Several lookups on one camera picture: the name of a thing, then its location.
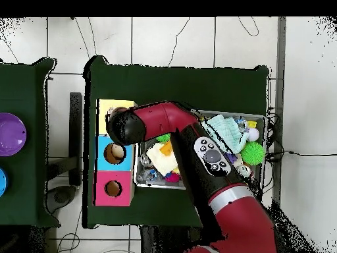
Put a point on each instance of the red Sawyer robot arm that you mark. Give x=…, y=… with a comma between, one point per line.
x=242, y=224

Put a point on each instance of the shallow mesh bin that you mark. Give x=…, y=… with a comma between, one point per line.
x=142, y=181

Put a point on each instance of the wooden box with three holes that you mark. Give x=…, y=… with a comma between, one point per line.
x=113, y=200

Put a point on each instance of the green spiky rubber ball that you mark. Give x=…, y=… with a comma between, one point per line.
x=252, y=153
x=163, y=138

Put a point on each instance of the orange plastic block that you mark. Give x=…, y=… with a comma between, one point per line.
x=167, y=149

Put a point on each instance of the cream knitted cloth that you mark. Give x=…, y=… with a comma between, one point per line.
x=163, y=160

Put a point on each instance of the dark green table cloth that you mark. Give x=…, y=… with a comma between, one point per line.
x=31, y=184
x=171, y=87

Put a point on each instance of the mint green cloth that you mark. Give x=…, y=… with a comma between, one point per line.
x=231, y=131

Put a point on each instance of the crushed silver drink can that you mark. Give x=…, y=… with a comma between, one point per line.
x=244, y=170

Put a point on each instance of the purple plastic plate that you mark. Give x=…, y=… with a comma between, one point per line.
x=11, y=134

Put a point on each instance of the blue plastic plate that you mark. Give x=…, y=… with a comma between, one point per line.
x=3, y=181

